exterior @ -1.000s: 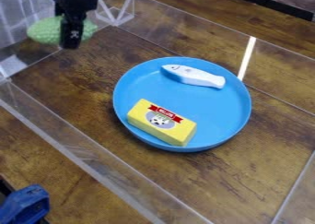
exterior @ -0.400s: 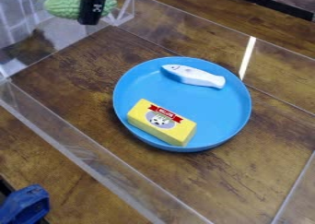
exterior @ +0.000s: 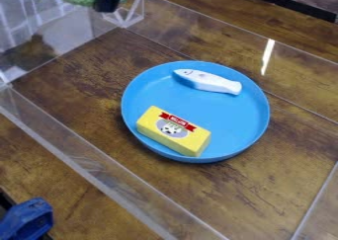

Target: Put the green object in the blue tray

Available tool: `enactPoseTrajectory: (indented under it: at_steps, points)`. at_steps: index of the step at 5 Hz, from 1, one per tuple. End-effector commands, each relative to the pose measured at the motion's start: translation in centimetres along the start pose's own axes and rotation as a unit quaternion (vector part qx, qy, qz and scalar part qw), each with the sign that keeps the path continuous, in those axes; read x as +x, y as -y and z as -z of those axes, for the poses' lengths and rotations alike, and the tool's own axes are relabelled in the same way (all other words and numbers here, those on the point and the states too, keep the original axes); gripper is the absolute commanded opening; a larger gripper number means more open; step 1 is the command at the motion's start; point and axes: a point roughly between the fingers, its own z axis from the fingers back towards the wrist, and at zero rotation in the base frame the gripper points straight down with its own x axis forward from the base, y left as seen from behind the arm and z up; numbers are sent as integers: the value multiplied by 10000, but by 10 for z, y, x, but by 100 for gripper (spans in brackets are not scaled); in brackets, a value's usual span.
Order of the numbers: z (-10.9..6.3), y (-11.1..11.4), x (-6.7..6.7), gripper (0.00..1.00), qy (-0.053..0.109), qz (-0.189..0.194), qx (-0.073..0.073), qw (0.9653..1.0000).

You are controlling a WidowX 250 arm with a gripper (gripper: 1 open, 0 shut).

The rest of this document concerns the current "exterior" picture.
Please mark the blue round tray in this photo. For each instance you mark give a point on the blue round tray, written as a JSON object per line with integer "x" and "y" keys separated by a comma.
{"x": 236, "y": 119}

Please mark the white toy fish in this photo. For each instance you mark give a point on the white toy fish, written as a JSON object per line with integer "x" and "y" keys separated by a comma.
{"x": 207, "y": 82}

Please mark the yellow butter block toy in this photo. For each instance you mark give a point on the yellow butter block toy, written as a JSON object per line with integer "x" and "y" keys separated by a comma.
{"x": 173, "y": 132}

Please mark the blue clamp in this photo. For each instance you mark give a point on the blue clamp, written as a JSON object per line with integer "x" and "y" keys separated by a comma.
{"x": 26, "y": 221}

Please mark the clear acrylic enclosure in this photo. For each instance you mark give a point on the clear acrylic enclosure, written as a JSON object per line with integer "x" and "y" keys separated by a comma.
{"x": 67, "y": 62}

